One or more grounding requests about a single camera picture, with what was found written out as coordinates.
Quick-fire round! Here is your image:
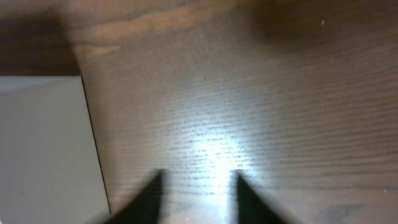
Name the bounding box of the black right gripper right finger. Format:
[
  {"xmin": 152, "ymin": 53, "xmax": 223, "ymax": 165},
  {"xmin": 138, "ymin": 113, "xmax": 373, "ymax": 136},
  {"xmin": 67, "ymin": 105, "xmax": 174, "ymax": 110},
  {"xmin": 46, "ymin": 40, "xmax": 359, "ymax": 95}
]
[{"xmin": 235, "ymin": 170, "xmax": 291, "ymax": 224}]

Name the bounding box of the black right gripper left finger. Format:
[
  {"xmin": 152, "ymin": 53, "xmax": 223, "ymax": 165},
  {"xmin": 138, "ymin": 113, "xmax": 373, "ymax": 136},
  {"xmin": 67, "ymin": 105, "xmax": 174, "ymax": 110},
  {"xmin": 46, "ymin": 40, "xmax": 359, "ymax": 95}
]
[{"xmin": 103, "ymin": 170, "xmax": 164, "ymax": 224}]

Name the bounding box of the white cardboard box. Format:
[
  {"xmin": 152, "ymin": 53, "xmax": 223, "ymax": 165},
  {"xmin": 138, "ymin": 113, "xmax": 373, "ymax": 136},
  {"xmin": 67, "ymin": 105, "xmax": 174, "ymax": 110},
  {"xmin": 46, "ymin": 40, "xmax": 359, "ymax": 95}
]
[{"xmin": 1, "ymin": 76, "xmax": 109, "ymax": 224}]

